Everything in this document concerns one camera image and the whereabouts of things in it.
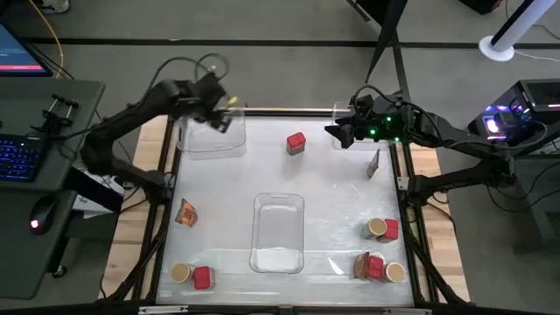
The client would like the black box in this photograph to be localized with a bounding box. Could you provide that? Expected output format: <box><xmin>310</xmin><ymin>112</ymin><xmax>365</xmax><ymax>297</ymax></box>
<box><xmin>69</xmin><ymin>165</ymin><xmax>124</xmax><ymax>214</ymax></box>

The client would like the black clamp stand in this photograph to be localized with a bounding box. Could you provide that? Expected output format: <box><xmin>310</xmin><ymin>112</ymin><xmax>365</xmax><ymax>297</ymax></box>
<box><xmin>32</xmin><ymin>93</ymin><xmax>80</xmax><ymax>135</ymax></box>

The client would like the taco mix seasoning packet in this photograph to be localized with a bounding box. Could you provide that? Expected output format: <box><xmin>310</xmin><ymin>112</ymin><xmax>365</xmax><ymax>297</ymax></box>
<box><xmin>174</xmin><ymin>198</ymin><xmax>200</xmax><ymax>228</ymax></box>
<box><xmin>366</xmin><ymin>148</ymin><xmax>381</xmax><ymax>179</ymax></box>
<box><xmin>352</xmin><ymin>251</ymin><xmax>372</xmax><ymax>281</ymax></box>

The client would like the red lid spice jar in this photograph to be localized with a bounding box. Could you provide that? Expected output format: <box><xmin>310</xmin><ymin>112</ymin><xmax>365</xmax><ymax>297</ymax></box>
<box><xmin>286</xmin><ymin>131</ymin><xmax>307</xmax><ymax>157</ymax></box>
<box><xmin>376</xmin><ymin>218</ymin><xmax>400</xmax><ymax>244</ymax></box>
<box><xmin>366</xmin><ymin>255</ymin><xmax>386</xmax><ymax>281</ymax></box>
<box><xmin>192</xmin><ymin>265</ymin><xmax>216</xmax><ymax>291</ymax></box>

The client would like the white fan cable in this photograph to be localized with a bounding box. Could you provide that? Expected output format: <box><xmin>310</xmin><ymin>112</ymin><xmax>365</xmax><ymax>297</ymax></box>
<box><xmin>514</xmin><ymin>49</ymin><xmax>560</xmax><ymax>65</ymax></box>

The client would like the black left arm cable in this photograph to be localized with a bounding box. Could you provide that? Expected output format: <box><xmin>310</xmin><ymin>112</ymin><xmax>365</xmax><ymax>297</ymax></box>
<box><xmin>150</xmin><ymin>52</ymin><xmax>232</xmax><ymax>91</ymax></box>

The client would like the wooden table with black frame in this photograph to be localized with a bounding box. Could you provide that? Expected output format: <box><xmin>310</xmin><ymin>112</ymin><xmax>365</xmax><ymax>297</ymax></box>
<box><xmin>98</xmin><ymin>107</ymin><xmax>472</xmax><ymax>315</ymax></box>

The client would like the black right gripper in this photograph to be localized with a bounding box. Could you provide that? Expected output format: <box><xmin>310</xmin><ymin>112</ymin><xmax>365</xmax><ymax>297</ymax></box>
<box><xmin>324</xmin><ymin>94</ymin><xmax>389</xmax><ymax>150</ymax></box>

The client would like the white tower fan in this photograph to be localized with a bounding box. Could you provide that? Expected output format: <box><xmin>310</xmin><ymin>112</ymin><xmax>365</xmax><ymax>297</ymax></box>
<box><xmin>478</xmin><ymin>0</ymin><xmax>557</xmax><ymax>62</ymax></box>

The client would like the backlit keyboard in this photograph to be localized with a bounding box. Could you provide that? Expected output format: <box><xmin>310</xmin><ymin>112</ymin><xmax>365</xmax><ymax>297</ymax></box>
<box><xmin>0</xmin><ymin>133</ymin><xmax>45</xmax><ymax>184</ymax></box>

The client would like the dark grey desk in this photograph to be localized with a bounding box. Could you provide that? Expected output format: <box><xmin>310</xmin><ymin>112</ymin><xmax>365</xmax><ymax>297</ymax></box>
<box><xmin>0</xmin><ymin>78</ymin><xmax>106</xmax><ymax>301</ymax></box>

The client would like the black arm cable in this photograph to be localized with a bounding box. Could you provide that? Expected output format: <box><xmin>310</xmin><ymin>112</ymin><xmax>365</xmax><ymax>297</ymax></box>
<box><xmin>150</xmin><ymin>52</ymin><xmax>232</xmax><ymax>91</ymax></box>
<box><xmin>353</xmin><ymin>82</ymin><xmax>397</xmax><ymax>106</ymax></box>

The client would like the black computer mouse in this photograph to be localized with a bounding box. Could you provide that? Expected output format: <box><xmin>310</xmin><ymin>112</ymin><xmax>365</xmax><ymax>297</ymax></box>
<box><xmin>28</xmin><ymin>196</ymin><xmax>58</xmax><ymax>235</ymax></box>

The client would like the white paper sheet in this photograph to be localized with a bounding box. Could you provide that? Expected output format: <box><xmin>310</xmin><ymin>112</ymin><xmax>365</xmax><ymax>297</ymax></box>
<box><xmin>72</xmin><ymin>192</ymin><xmax>126</xmax><ymax>220</ymax></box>

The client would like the black equipment case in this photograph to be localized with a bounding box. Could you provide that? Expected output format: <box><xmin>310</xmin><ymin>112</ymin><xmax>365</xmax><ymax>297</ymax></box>
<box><xmin>458</xmin><ymin>0</ymin><xmax>504</xmax><ymax>15</ymax></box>

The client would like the yellow cable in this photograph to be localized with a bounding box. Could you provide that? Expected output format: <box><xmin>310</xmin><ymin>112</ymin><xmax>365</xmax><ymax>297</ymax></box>
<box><xmin>28</xmin><ymin>0</ymin><xmax>66</xmax><ymax>80</ymax></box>

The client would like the person's shoe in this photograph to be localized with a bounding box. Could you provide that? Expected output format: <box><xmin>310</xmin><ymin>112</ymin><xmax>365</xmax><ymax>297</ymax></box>
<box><xmin>37</xmin><ymin>0</ymin><xmax>71</xmax><ymax>14</ymax></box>

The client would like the black desktop computer with lights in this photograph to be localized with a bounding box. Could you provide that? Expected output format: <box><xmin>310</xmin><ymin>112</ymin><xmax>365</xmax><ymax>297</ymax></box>
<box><xmin>467</xmin><ymin>78</ymin><xmax>560</xmax><ymax>148</ymax></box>

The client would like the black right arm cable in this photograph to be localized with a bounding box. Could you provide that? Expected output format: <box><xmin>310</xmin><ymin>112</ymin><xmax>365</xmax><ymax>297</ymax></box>
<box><xmin>353</xmin><ymin>82</ymin><xmax>397</xmax><ymax>106</ymax></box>

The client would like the computer monitor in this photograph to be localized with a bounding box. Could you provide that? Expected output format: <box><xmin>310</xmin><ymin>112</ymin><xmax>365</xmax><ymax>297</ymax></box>
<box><xmin>0</xmin><ymin>21</ymin><xmax>53</xmax><ymax>79</ymax></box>

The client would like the clear plastic bin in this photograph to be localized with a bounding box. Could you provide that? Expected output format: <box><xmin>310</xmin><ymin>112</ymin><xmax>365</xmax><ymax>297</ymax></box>
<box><xmin>177</xmin><ymin>108</ymin><xmax>247</xmax><ymax>161</ymax></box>
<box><xmin>331</xmin><ymin>101</ymin><xmax>393</xmax><ymax>152</ymax></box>
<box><xmin>248</xmin><ymin>192</ymin><xmax>306</xmax><ymax>276</ymax></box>

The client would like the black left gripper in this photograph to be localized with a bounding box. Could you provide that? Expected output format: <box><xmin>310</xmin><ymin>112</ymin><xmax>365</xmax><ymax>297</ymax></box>
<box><xmin>188</xmin><ymin>72</ymin><xmax>234</xmax><ymax>135</ymax></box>

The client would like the wooden lid glass spice jar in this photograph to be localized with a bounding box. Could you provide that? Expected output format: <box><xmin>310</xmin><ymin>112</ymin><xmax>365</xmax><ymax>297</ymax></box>
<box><xmin>360</xmin><ymin>217</ymin><xmax>389</xmax><ymax>241</ymax></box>
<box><xmin>169</xmin><ymin>262</ymin><xmax>193</xmax><ymax>284</ymax></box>
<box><xmin>382</xmin><ymin>261</ymin><xmax>407</xmax><ymax>284</ymax></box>

